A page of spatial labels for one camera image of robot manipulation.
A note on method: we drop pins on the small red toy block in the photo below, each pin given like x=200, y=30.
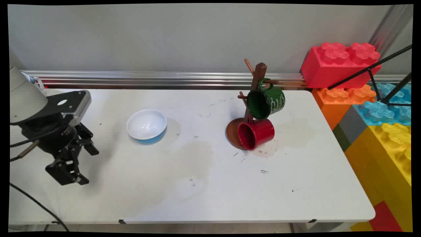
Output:
x=386, y=219

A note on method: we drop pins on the green enamel mug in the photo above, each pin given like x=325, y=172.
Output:
x=268, y=102

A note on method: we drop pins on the translucent blue toy block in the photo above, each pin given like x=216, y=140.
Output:
x=378, y=112

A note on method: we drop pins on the white and blue bowl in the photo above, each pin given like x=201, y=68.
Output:
x=146, y=126

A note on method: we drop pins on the aluminium post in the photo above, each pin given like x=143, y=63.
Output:
x=389, y=26

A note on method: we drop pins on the red mug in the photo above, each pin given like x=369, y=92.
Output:
x=260, y=131

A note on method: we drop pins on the black tripod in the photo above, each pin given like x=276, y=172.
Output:
x=373, y=74

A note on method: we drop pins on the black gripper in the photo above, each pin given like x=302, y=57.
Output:
x=49, y=136

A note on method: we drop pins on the brown wooden mug tree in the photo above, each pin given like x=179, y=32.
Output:
x=258, y=74

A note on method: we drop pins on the large red toy block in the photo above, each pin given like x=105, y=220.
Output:
x=329, y=67

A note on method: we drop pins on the orange toy block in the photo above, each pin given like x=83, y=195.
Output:
x=332, y=105

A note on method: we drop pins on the dark green toy block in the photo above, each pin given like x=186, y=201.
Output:
x=342, y=138

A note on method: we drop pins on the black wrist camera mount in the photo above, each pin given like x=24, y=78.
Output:
x=75, y=102

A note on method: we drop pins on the large yellow toy block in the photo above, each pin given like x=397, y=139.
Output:
x=378, y=164

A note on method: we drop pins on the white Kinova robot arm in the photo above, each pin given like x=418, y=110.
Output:
x=24, y=95

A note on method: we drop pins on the brass coloured rod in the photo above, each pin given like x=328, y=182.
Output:
x=29, y=148

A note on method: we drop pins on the aluminium rail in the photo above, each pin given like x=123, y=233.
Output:
x=164, y=78

